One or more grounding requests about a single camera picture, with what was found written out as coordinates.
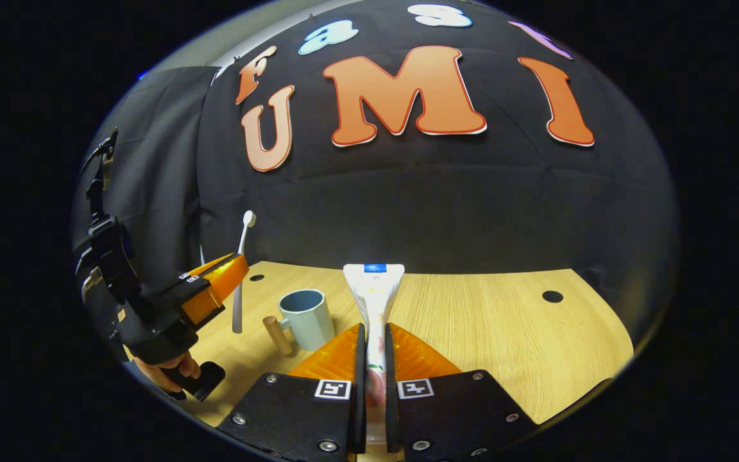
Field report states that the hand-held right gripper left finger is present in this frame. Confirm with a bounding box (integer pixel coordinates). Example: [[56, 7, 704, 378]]
[[219, 323, 367, 462]]

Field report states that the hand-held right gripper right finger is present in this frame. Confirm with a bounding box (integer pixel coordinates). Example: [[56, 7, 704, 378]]
[[384, 323, 540, 462]]

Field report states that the white toothbrush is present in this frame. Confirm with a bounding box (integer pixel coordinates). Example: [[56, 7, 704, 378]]
[[232, 210, 257, 334]]

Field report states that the blue-grey cup with wooden handle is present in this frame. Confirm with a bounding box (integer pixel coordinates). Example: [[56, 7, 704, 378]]
[[262, 289, 337, 356]]

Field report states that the white toothpaste tube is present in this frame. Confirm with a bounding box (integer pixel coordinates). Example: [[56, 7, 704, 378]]
[[343, 263, 405, 445]]

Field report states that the light wooden desktop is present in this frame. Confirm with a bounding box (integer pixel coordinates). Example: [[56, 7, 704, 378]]
[[183, 260, 634, 462]]

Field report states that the black backdrop cloth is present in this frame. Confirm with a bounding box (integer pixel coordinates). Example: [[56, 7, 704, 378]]
[[73, 0, 679, 334]]

